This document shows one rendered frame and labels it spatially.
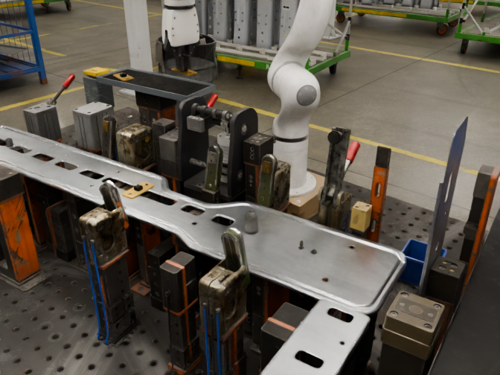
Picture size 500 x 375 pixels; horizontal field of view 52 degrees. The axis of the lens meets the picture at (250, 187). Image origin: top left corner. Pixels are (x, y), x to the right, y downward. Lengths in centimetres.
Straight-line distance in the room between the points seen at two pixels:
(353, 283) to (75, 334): 72
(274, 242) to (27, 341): 67
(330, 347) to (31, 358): 76
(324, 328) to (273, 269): 18
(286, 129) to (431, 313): 92
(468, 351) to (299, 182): 101
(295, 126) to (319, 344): 91
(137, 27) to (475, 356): 468
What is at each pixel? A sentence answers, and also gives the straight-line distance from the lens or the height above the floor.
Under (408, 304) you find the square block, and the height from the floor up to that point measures 106.
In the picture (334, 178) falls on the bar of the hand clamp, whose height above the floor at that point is 110.
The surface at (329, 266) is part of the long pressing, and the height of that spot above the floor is 100.
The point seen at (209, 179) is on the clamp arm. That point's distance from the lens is 132.
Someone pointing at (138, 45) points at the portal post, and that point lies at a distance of 525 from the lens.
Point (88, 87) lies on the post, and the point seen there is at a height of 111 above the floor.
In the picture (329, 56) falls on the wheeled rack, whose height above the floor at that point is 28.
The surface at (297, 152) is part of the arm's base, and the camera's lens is 169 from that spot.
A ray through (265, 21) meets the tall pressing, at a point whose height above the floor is 59.
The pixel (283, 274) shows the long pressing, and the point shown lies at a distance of 102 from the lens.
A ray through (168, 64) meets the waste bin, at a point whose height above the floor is 56.
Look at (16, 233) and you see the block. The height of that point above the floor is 86.
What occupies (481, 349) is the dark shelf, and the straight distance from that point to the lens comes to 90.
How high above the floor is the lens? 162
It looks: 28 degrees down
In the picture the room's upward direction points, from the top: straight up
